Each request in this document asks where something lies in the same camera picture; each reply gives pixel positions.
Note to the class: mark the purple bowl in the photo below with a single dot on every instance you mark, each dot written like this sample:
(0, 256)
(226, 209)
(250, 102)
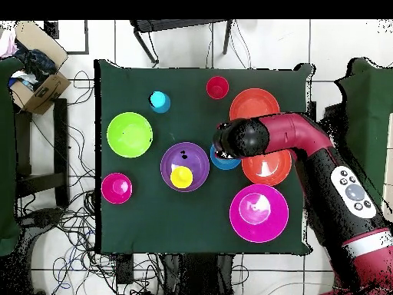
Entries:
(196, 153)

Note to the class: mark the yellow cup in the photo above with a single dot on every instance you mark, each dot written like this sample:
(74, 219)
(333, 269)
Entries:
(181, 177)

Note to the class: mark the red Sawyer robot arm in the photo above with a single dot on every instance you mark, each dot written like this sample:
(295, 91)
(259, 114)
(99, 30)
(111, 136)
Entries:
(307, 132)

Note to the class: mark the blue bowl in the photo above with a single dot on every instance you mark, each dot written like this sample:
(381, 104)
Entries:
(225, 164)

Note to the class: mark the orange bowl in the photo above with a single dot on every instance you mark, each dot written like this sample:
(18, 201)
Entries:
(251, 104)
(267, 172)

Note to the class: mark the light blue cup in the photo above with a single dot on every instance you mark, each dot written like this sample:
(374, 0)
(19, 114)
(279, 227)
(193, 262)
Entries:
(159, 102)

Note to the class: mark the green bowl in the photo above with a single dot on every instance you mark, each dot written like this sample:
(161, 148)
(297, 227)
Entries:
(129, 134)

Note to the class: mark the dark green tablecloth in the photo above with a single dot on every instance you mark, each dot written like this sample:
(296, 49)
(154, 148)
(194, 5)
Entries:
(147, 221)

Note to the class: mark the red cup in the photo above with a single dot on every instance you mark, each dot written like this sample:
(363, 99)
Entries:
(217, 87)

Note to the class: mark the small crimson bowl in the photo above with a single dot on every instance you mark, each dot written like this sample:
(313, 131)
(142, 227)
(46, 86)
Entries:
(116, 188)

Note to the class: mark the large pink bowl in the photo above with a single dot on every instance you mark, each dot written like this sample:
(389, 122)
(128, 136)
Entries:
(258, 230)

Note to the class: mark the black cabinet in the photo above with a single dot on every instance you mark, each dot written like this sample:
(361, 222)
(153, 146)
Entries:
(336, 123)

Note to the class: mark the black caster leg with knob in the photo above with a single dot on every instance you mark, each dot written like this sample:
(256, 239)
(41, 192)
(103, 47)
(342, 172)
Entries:
(43, 216)

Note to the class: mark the cardboard box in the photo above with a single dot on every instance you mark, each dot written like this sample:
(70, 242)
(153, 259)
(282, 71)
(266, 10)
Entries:
(43, 92)

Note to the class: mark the green-covered side table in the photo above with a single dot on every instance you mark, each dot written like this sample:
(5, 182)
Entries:
(7, 153)
(368, 107)

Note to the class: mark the black bench frame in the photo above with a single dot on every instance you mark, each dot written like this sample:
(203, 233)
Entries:
(60, 138)

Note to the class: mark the black metal chair frame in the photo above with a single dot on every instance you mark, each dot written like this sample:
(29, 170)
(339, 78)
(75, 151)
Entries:
(172, 24)

